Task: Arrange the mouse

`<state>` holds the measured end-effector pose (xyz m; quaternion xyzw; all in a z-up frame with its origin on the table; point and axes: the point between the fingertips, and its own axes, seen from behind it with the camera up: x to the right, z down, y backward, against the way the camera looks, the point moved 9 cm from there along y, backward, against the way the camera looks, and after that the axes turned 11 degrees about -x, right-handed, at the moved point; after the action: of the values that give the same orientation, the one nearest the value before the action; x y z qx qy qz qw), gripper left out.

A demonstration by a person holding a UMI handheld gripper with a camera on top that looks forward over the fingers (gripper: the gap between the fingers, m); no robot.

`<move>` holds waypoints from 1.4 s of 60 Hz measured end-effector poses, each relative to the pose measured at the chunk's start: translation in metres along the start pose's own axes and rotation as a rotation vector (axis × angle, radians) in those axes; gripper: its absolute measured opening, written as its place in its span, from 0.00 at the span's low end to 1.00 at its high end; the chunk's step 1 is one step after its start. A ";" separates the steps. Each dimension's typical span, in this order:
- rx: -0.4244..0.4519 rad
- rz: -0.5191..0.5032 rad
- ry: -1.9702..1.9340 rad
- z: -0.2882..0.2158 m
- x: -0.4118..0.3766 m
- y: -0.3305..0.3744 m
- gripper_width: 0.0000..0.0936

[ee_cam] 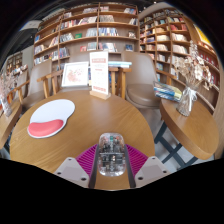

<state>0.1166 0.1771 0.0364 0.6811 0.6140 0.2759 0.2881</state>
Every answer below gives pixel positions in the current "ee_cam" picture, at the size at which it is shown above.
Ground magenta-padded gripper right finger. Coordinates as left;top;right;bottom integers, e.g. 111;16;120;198
124;143;172;190

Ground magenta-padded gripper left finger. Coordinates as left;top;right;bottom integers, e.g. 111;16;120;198
53;143;100;190

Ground transparent computer mouse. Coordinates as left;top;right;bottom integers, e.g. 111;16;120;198
97;132;127;178

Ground white mouse pad, red wrist rest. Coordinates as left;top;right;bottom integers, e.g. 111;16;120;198
26;98;76;139

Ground round wooden side table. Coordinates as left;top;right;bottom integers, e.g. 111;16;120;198
0;99;24;151
154;98;220;169

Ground brown armchair with wooden arms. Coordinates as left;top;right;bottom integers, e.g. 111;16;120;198
13;68;32;104
21;59;64;111
49;49;133;101
121;51;163;110

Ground stack of books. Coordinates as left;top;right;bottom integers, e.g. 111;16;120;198
152;80;184;103

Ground white framed floral picture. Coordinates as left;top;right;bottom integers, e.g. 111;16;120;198
60;61;90;88

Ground white red sign, wooden base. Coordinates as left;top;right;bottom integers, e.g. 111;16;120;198
89;50;112;101

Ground glass vase with pink flowers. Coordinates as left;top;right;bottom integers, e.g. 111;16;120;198
0;71;19;118

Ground light blue book stack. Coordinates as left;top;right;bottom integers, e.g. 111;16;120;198
108;60;133;69

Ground small distant bookshelf unit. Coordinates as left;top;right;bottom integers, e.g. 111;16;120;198
5;51;24;73

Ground curved wooden bookshelf unit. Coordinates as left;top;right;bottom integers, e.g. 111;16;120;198
138;8;221;114

